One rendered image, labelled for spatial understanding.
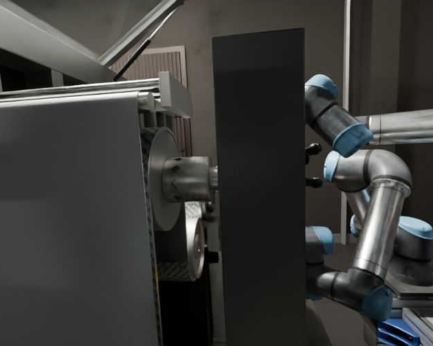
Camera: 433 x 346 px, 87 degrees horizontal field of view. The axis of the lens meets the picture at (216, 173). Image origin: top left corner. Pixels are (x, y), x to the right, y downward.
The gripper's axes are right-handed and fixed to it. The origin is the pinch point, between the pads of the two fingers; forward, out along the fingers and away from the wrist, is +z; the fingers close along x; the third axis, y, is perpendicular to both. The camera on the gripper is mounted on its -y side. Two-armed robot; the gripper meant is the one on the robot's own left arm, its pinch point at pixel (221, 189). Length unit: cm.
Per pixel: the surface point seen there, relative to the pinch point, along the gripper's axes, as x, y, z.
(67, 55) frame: 2, 51, 6
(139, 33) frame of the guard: -16, 53, -11
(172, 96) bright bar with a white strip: 33.8, 13.7, -9.7
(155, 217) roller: 32.2, 5.7, 1.6
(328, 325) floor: -106, -139, 31
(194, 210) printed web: 7.5, 1.3, 6.4
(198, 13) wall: -250, 166, -82
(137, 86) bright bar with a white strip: 33.5, 17.1, -7.7
